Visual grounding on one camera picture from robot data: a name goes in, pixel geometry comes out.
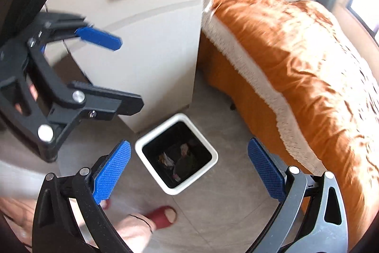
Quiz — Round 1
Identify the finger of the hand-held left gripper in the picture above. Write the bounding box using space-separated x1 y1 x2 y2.
27 12 123 52
0 39 145 164

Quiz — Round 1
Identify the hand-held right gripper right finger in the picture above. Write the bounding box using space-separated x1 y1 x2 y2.
245 137 349 253

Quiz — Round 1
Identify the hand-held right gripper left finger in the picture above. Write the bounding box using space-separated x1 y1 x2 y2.
32 140 134 253

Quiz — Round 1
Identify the white square waste bin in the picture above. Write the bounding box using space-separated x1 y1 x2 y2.
135 113 219 197

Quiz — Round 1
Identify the black bin liner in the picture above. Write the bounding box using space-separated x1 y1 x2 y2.
141 121 213 188

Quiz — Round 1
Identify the white bedside cabinet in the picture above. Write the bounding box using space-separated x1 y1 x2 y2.
38 0 214 135

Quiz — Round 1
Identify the crumpled wrappers and paper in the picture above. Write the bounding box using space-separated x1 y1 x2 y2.
158 143 198 183

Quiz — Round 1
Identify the bed with orange blanket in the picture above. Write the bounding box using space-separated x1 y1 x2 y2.
197 0 379 251

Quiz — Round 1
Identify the window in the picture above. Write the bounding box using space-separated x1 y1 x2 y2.
345 0 379 41

